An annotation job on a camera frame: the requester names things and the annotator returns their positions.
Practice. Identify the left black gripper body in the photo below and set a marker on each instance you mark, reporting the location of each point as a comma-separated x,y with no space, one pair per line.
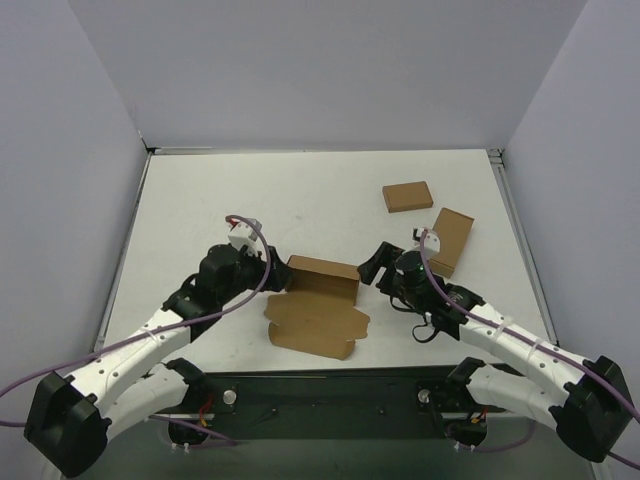
270,272

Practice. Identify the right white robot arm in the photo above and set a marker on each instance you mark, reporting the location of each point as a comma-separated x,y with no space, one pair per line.
586,402

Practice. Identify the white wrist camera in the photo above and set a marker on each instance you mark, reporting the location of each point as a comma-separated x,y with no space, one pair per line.
426,242
242,236

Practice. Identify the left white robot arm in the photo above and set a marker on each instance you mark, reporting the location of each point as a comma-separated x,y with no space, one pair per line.
73,417

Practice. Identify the long folded cardboard box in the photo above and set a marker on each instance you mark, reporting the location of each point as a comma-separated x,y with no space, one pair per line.
453,229

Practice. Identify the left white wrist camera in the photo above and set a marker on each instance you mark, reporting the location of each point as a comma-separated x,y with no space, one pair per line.
242,236

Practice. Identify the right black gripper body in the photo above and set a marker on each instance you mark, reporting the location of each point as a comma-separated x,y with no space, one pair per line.
388,270

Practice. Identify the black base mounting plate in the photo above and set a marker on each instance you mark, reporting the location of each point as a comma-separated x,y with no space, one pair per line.
404,403

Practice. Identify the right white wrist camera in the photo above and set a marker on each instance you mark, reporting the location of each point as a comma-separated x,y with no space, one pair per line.
426,242

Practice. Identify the small folded cardboard box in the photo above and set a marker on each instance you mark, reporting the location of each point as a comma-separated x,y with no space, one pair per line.
407,197

